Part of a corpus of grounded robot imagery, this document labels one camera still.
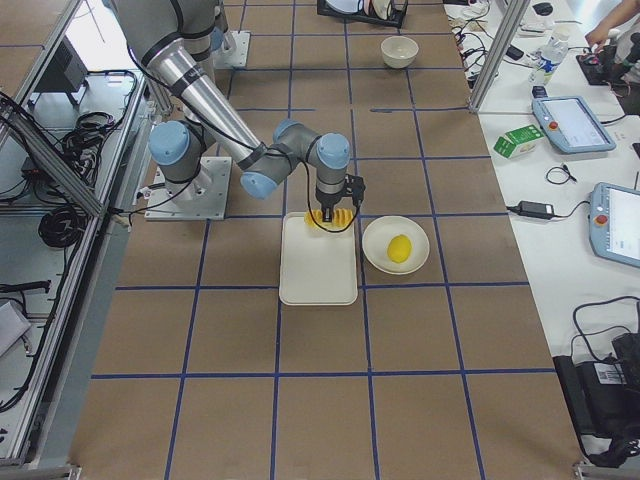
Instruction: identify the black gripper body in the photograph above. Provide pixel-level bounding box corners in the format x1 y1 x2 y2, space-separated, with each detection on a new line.
315 176 346 210

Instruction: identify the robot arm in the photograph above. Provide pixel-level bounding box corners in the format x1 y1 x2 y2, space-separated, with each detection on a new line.
111 1 362 231

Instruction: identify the person forearm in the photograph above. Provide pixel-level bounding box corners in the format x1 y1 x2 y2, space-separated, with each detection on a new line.
585 0 639 47

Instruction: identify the cream round plate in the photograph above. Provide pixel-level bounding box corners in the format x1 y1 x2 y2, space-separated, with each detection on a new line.
362 216 430 275

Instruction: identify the blue plate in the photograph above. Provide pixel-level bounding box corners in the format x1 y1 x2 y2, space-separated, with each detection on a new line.
325 0 363 15

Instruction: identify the cream plate in rack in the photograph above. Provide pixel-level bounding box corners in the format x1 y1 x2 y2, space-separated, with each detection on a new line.
371 0 395 20

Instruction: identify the white rectangular tray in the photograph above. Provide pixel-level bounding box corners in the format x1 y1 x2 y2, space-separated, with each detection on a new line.
279 212 358 306

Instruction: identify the yellow toy lemon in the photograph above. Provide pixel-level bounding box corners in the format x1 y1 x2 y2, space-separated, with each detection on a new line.
386 234 413 264

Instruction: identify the white bowl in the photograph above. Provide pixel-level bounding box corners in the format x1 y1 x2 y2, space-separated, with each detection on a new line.
380 36 419 69

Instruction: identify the black dish rack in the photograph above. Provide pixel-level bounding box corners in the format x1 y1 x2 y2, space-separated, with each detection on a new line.
316 0 408 28

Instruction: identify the green white carton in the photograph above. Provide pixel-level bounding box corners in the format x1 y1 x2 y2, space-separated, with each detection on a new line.
493 124 544 159

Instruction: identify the black power adapter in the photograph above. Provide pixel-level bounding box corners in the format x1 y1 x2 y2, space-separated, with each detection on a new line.
518 200 555 220

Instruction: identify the blue teach pendant far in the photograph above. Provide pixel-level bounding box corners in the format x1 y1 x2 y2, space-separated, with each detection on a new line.
531 96 616 154

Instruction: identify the blue teach pendant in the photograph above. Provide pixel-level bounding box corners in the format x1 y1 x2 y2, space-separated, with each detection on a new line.
531 96 616 154
589 182 639 267

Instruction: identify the clear plastic bottle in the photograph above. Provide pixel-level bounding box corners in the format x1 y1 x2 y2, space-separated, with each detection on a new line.
528 26 570 86

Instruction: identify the blue teach pendant near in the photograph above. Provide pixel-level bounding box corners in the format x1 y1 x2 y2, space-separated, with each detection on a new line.
589 182 639 267

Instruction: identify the black equipment case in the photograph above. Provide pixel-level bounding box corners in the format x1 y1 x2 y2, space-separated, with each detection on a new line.
553 333 639 468

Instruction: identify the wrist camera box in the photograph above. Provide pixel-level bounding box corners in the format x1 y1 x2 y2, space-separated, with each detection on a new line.
345 174 366 209

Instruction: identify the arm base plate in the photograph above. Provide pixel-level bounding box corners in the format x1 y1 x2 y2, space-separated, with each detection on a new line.
211 29 251 69
143 156 232 221

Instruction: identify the small black cable loop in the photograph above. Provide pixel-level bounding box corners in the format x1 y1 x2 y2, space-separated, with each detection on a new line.
544 162 578 185

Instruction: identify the black cable bundle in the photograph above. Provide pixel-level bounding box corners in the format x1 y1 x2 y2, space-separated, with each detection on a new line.
37 201 87 249

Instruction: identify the aluminium frame post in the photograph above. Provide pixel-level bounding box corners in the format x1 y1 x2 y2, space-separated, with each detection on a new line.
468 0 529 113

